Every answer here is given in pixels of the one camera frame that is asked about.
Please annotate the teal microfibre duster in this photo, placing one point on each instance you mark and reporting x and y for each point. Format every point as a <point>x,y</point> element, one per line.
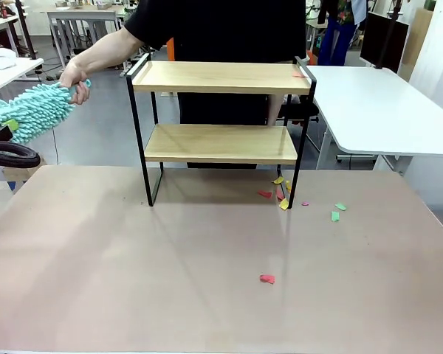
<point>37,110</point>

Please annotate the person's right hand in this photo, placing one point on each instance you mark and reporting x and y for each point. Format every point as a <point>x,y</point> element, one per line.
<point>74,75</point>

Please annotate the cardboard box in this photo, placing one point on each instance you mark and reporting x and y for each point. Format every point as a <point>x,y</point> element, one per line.
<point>22,173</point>

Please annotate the white side table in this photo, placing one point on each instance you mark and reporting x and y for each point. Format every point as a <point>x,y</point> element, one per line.
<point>7,72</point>

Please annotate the white cloth bundle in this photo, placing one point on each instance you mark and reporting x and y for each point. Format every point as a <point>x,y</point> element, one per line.
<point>0,59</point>

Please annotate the black stand pole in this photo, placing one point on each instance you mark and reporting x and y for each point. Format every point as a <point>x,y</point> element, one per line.
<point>393,11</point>
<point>24,29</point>

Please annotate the white background table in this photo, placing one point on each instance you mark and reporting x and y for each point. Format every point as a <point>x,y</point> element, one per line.
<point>0,23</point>

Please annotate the white background workbench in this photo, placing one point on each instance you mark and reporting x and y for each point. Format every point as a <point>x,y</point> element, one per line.
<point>81,15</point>

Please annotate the orange plastic object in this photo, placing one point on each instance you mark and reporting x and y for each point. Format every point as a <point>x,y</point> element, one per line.
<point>170,49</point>

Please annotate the person in black clothes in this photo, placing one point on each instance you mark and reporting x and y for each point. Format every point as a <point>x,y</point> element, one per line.
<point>225,29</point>

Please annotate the yellow paper scrap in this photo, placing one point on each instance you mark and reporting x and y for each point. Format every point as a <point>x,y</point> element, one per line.
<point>284,204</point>
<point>278,180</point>
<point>288,185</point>

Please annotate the large red paper scrap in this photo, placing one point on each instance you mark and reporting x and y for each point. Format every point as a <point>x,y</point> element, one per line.
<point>267,279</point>

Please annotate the black office chair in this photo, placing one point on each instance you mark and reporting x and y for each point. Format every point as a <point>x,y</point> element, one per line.
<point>306,110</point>

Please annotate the green paper scrap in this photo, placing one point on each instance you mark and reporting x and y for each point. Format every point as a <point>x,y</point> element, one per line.
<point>334,216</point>
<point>340,206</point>

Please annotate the person in blue trousers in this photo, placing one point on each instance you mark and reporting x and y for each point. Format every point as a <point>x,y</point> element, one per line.
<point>336,37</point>

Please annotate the large white desk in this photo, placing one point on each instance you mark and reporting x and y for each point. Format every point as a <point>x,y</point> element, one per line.
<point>373,110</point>

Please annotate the black monitor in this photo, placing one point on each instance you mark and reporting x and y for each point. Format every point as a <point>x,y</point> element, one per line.
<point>384,40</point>

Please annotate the brown cardboard sheet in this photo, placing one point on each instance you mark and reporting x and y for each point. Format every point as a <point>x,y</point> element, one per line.
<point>419,33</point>

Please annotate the black frame wooden shelf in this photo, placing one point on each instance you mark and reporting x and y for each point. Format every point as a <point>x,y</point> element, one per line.
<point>221,79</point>

